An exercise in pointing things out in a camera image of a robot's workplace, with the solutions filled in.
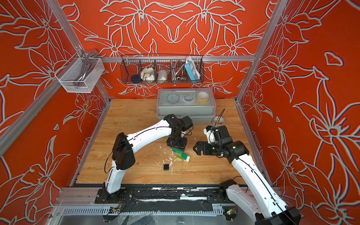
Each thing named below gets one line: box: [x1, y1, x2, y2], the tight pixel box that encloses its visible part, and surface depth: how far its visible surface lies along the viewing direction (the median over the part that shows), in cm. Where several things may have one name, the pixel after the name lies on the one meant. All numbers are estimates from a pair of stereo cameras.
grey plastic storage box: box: [156, 88, 217, 124], surface depth 97 cm
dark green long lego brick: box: [176, 152, 188, 161], surface depth 83 cm
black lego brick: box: [163, 164, 170, 171], surface depth 83 cm
